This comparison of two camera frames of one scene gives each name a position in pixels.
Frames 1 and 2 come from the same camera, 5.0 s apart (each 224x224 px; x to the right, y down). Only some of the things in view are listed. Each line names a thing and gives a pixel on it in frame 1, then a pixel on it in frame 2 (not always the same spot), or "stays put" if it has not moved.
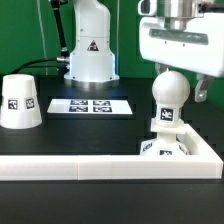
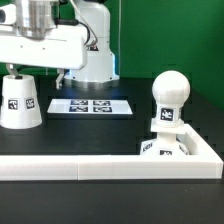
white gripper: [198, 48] to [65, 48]
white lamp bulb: [169, 89] stays put
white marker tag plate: [90, 106] stays put
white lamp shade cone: [19, 103] stays put
